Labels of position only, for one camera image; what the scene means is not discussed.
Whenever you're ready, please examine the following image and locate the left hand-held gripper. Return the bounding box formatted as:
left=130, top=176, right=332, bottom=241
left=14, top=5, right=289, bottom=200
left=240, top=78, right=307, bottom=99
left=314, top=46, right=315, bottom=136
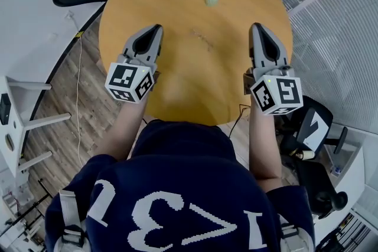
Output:
left=105, top=24, right=164, bottom=104

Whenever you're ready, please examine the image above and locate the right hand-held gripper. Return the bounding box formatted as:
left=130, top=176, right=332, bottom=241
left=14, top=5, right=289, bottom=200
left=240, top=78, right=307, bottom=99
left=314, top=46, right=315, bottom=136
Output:
left=243, top=22, right=304, bottom=116

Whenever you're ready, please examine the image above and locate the person's right forearm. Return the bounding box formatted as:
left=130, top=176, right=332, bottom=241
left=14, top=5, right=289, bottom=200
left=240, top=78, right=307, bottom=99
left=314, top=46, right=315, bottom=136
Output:
left=248, top=102, right=285, bottom=190

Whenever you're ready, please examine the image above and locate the person's left forearm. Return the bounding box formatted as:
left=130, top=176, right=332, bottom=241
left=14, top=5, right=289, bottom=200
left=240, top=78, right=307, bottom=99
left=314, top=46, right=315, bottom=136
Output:
left=93, top=98, right=149, bottom=162

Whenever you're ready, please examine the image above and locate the black office chair holding paper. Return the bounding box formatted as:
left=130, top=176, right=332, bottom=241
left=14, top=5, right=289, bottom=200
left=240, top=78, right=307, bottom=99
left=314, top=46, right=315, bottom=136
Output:
left=276, top=95, right=350, bottom=162

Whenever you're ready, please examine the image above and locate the white paper with black mark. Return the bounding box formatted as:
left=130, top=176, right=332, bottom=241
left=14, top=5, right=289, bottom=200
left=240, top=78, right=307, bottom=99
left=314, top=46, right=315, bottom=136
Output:
left=302, top=110, right=331, bottom=152

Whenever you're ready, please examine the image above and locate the small white bottle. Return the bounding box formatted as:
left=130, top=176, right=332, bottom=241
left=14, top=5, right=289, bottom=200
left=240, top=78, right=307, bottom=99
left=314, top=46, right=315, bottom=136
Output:
left=294, top=150, right=316, bottom=161

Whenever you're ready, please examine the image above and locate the person's navy printed shirt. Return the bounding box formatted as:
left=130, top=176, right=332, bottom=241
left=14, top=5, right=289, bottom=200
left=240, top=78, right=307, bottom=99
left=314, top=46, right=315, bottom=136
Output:
left=44, top=119, right=317, bottom=252

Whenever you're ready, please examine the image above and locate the black mesh office chair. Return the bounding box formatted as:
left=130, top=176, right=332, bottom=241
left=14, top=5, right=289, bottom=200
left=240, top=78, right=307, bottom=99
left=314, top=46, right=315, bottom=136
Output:
left=294, top=157, right=350, bottom=220

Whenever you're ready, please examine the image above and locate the white desk with clutter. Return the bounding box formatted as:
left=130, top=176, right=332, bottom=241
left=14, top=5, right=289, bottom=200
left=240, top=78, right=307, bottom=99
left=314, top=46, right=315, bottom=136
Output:
left=324, top=143, right=367, bottom=196

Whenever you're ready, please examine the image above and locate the white desk with slanted legs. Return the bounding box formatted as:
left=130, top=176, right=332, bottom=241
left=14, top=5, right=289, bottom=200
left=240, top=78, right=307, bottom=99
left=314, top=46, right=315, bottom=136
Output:
left=0, top=74, right=72, bottom=180

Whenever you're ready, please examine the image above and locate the black box on desk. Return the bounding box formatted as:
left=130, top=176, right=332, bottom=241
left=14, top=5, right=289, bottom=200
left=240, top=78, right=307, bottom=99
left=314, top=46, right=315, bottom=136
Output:
left=0, top=93, right=12, bottom=126

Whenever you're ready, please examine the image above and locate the black metal stand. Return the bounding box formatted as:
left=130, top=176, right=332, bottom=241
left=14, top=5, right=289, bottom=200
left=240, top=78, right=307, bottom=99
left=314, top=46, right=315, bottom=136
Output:
left=11, top=178, right=56, bottom=234

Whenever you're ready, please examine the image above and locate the black metal rack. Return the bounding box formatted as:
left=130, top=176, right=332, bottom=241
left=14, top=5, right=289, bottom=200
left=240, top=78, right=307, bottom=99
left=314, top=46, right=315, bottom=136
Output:
left=315, top=208, right=378, bottom=252

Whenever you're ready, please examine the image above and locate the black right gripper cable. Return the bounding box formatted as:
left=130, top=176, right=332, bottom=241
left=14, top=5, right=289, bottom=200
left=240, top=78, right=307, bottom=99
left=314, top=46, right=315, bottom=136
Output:
left=228, top=102, right=252, bottom=139

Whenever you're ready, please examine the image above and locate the left grey shoulder strap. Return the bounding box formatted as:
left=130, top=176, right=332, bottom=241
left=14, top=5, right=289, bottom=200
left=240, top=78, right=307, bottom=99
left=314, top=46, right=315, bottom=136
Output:
left=58, top=188, right=87, bottom=249

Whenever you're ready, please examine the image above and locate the grey shoulder strap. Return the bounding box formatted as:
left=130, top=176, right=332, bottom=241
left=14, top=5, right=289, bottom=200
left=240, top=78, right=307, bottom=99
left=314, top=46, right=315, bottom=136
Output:
left=276, top=222, right=311, bottom=252
left=58, top=188, right=87, bottom=249

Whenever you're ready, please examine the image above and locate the right grey shoulder strap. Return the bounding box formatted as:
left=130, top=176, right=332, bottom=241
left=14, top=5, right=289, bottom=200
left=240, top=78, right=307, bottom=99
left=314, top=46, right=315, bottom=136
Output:
left=276, top=222, right=311, bottom=252

